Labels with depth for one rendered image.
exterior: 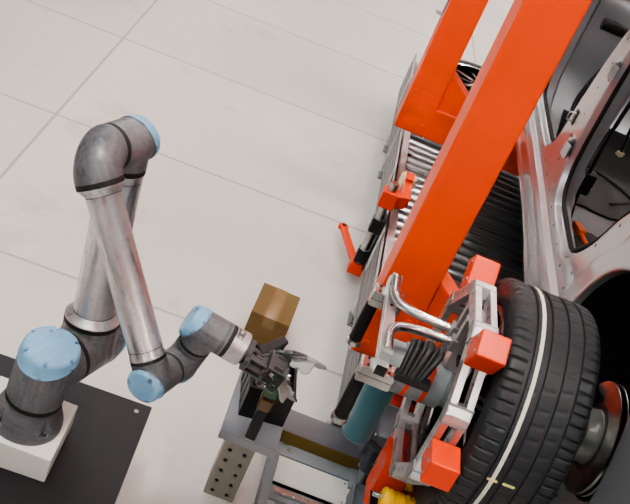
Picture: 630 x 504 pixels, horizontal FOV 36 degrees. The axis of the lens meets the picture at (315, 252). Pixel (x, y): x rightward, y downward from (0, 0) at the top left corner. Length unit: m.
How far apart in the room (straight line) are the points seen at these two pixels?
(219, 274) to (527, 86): 1.89
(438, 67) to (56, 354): 2.75
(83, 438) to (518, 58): 1.58
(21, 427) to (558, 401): 1.34
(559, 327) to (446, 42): 2.47
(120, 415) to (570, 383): 1.30
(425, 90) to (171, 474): 2.38
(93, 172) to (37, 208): 1.96
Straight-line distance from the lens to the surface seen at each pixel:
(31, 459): 2.63
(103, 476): 2.73
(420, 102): 4.75
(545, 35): 2.64
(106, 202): 2.26
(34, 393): 2.53
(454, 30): 4.64
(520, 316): 2.38
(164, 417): 3.38
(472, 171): 2.77
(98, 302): 2.55
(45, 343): 2.52
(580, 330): 2.45
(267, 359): 2.44
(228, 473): 3.12
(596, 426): 2.67
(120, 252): 2.28
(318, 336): 4.01
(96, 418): 2.87
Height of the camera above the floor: 2.30
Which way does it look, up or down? 30 degrees down
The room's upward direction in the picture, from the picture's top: 24 degrees clockwise
